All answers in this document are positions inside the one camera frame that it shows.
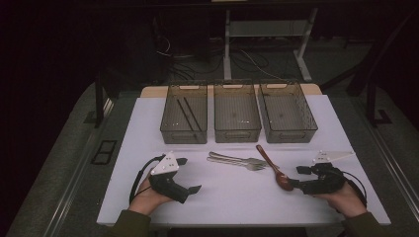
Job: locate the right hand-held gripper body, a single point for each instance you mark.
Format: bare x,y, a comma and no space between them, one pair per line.
326,181

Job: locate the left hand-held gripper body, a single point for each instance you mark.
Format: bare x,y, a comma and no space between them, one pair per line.
166,186

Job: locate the brown wooden spoon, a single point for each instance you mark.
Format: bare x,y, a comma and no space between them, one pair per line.
283,181

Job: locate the silver metal fork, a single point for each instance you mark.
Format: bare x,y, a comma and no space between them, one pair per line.
230,157
227,162

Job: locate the smoked plastic bin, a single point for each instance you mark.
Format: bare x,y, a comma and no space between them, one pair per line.
171,115
236,112
286,113

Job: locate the person's left hand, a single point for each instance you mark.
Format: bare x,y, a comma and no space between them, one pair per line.
148,199

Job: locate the person's right hand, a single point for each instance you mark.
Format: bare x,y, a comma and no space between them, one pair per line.
346,200

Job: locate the white table mat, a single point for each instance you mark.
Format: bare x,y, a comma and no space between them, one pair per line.
230,204

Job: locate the black metal stand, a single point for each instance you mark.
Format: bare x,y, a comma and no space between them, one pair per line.
371,102

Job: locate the metal floor rail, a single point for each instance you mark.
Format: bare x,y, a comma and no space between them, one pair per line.
70,184
395,174

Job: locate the white metal desk frame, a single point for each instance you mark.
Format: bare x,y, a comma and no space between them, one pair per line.
263,28

